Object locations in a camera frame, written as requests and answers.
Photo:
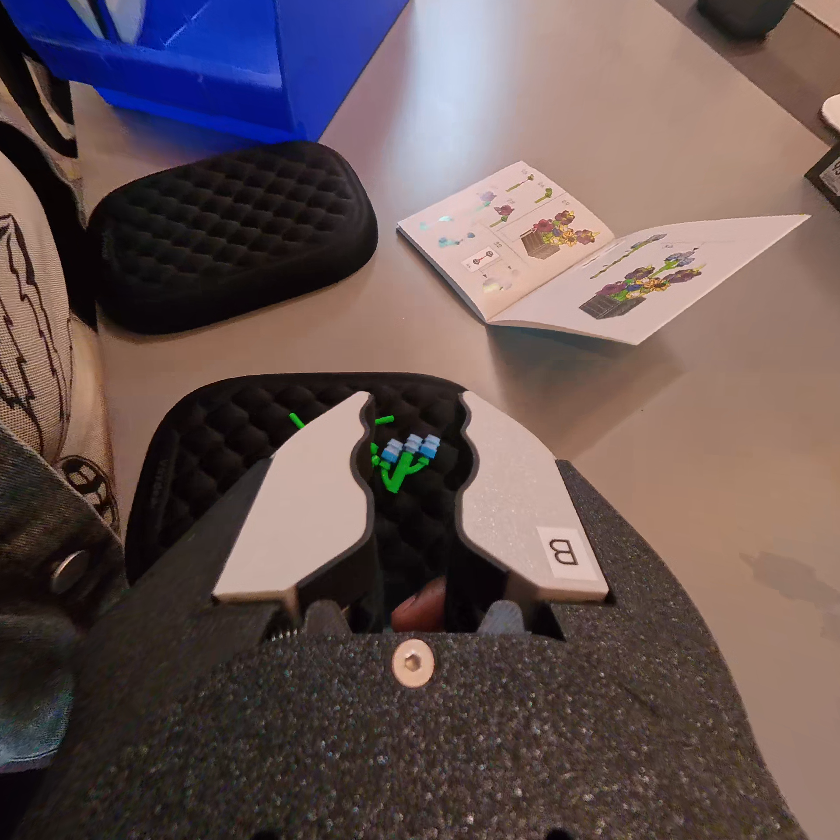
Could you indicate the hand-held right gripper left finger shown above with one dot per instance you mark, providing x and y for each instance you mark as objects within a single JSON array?
[{"x": 302, "y": 518}]

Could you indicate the blue plastic parts bin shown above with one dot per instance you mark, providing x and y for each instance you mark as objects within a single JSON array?
[{"x": 216, "y": 72}]

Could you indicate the lego instruction booklet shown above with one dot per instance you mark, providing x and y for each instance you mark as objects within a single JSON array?
[{"x": 722, "y": 262}]

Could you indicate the grey closed charger case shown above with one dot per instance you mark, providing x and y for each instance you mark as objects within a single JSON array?
[{"x": 745, "y": 14}]

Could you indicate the blue flower lego stem assembly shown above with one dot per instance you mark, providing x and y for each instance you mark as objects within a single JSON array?
[{"x": 412, "y": 445}]

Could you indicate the white monitor stand base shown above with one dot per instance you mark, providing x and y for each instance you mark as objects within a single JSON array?
[{"x": 832, "y": 113}]

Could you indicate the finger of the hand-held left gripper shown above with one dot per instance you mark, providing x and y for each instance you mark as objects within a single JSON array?
[
  {"x": 128, "y": 18},
  {"x": 88, "y": 12}
]

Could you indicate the person's right hand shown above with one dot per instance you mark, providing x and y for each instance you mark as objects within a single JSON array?
[{"x": 420, "y": 607}]

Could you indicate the black flower lego box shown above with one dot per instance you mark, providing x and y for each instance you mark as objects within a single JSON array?
[{"x": 825, "y": 177}]

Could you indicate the white floral print shirt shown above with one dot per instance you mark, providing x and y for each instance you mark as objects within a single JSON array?
[{"x": 33, "y": 328}]

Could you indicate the black quilted wrist rest pad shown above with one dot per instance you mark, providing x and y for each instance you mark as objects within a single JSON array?
[
  {"x": 229, "y": 236},
  {"x": 223, "y": 426}
]

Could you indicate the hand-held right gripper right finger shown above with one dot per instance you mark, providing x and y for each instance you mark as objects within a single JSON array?
[{"x": 518, "y": 499}]

